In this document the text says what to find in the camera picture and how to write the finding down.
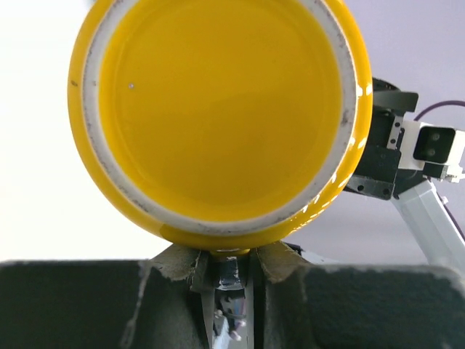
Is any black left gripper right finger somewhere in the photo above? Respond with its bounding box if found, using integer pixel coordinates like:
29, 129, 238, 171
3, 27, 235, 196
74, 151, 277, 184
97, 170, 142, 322
251, 242, 464, 348

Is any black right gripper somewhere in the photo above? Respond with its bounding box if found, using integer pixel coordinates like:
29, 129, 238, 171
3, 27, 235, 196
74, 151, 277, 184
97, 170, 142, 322
344, 78, 427, 200

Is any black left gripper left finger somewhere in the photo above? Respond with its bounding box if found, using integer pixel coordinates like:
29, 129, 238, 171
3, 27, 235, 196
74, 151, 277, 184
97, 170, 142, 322
1, 245, 209, 348

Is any yellow mug black handle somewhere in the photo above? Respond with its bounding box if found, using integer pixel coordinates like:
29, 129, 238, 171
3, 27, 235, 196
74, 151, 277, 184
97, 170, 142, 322
68, 1, 373, 251

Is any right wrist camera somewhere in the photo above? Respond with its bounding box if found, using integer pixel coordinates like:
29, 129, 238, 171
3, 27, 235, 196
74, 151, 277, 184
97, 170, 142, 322
387, 117, 464, 183

